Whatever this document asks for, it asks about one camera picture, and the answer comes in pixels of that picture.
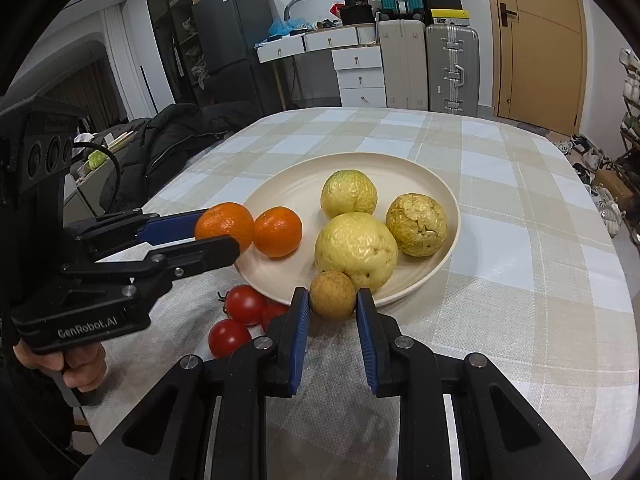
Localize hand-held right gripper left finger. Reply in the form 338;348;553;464
72;287;311;480

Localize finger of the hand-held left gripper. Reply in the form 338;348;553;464
60;236;241;284
64;207;211;262

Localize white drawer cabinet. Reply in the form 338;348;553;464
331;46;388;109

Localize wrinkled brownish yellow guava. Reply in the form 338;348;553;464
385;193;448;258

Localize silver suitcase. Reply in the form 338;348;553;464
424;24;481;116

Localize orange mandarin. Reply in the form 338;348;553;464
194;202;256;253
254;206;303;259

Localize beige suitcase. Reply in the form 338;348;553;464
377;19;429;111

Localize dark shelf cabinet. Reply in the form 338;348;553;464
142;0;202;113

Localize small cardboard box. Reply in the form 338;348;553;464
592;167;634;202

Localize loose sneakers group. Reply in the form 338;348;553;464
554;132;640;243

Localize yellow guava with green patch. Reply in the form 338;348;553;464
320;170;378;220

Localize person's left hand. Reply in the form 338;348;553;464
12;342;108;394

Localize yellow and white shoe box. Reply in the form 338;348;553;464
429;8;471;27

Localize cream round plate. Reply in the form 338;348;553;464
234;152;460;309

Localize dark grey refrigerator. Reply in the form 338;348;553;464
192;0;282;111

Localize white desk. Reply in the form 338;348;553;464
256;24;388;109

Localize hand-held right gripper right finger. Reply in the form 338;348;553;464
356;287;593;480

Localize black cable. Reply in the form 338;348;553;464
71;142;122;217

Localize rows of assorted shoes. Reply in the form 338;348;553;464
619;47;640;137

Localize large yellow guava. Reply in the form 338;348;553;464
314;212;399;292

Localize red tomato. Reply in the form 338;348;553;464
207;319;252;359
260;302;291;333
218;284;268;327

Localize wooden door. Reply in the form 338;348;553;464
482;0;589;136

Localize blue plastic bag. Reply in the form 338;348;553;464
267;16;307;39

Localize wooden shoe rack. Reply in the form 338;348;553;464
619;107;640;172

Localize small brown longan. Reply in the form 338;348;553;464
309;270;357;321

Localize black jacket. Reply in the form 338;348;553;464
116;102;262;202

